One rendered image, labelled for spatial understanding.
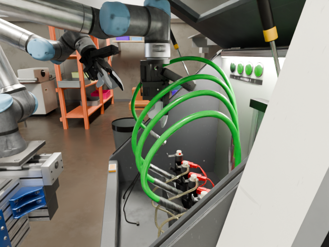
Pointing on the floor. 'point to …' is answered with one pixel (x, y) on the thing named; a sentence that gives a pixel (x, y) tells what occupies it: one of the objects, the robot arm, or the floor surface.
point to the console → (287, 143)
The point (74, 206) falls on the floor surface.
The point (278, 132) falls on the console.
